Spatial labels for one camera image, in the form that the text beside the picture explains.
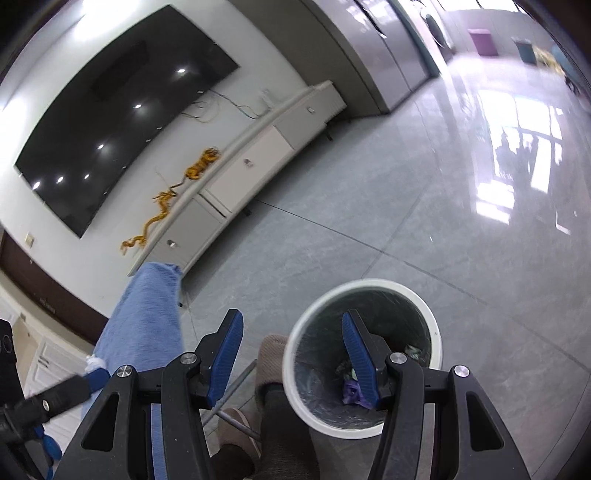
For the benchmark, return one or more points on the golden tiger figurine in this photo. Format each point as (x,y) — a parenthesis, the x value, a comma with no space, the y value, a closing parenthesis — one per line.
(205,160)

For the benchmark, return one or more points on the purple trash piece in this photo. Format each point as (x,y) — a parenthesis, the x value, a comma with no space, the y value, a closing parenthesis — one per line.
(352,395)

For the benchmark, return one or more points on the white wall cupboards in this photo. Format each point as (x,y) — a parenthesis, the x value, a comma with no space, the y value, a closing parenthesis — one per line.
(46,351)

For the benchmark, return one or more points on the white washing machine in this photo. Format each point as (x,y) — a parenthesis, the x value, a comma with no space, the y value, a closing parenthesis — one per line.
(437,29)

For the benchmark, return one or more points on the purple storage box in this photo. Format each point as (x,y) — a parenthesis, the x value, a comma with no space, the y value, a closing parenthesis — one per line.
(483,42)

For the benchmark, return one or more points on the black wall television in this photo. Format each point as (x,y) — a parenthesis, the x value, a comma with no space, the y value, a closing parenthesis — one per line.
(113,108)

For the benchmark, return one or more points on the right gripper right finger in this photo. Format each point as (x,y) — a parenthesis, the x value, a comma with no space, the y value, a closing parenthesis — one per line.
(471,440)

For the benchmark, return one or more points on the white TV cabinet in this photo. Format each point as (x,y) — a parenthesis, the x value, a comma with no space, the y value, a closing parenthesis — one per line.
(207,206)

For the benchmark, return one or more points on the brown slipper foot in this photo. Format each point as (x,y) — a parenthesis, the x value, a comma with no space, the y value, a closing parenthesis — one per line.
(285,449)

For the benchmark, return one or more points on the white round trash bin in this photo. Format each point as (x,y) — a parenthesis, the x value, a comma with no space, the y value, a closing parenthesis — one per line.
(336,359)

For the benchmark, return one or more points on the brown entrance door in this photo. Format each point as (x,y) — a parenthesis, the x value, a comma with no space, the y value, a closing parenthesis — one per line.
(49,295)

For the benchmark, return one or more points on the teal bin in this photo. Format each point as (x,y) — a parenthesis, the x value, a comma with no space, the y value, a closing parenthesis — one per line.
(525,51)

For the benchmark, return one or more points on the grey refrigerator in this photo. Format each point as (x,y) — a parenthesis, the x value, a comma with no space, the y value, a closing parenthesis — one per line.
(384,47)

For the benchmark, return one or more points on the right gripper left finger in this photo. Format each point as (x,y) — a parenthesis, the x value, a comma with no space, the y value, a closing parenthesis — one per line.
(114,440)

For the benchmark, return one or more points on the blue towel mat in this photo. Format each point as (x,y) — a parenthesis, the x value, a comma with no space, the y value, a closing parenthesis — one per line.
(143,330)

